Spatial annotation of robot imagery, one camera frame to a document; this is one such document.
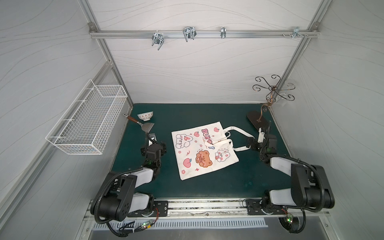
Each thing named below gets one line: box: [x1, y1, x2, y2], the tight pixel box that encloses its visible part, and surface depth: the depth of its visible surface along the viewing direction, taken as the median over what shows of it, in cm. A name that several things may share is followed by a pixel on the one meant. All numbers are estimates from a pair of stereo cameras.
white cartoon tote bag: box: [171, 121, 256, 181], surface depth 95 cm
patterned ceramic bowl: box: [137, 111, 154, 121], surface depth 106 cm
